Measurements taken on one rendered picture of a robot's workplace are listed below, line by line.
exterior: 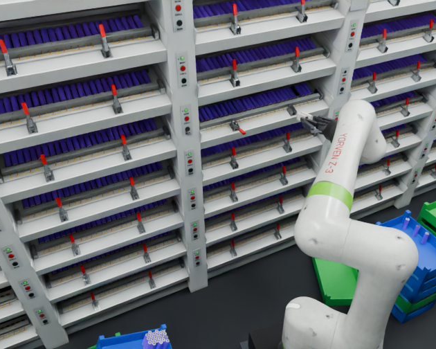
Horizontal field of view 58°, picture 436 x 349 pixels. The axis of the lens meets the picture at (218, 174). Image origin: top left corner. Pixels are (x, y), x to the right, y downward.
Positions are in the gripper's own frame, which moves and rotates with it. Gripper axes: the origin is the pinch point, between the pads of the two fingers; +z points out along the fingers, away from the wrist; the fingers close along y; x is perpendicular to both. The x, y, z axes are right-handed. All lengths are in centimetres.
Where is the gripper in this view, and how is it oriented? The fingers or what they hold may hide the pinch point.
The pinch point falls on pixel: (304, 117)
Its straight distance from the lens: 161.6
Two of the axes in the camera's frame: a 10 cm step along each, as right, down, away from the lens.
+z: -4.2, -3.9, 8.2
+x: -1.0, -8.8, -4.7
